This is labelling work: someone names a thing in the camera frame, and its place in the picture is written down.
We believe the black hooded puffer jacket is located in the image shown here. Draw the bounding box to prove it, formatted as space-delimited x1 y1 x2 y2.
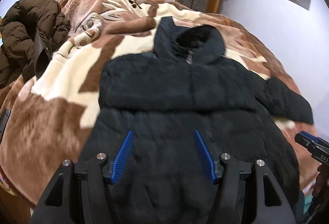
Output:
79 17 313 223

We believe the brown puffer jacket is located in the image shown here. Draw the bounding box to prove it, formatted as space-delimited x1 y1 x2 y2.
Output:
1 0 71 88

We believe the person's right hand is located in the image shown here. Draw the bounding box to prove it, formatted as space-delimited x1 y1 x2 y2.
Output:
312 164 329 197

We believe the brown cream plush blanket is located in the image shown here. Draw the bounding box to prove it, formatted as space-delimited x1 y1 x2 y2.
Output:
1 0 316 204

